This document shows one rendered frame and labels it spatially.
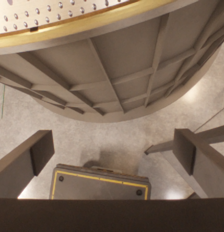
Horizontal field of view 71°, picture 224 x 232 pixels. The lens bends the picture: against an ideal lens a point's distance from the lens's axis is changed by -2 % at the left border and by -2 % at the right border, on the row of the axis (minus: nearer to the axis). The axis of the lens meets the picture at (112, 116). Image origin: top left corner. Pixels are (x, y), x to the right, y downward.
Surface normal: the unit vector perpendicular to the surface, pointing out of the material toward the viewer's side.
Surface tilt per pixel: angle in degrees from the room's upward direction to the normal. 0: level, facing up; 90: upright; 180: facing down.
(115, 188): 0
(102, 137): 0
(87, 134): 0
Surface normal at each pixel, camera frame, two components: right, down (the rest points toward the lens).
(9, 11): -0.08, 0.57
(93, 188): -0.15, -0.15
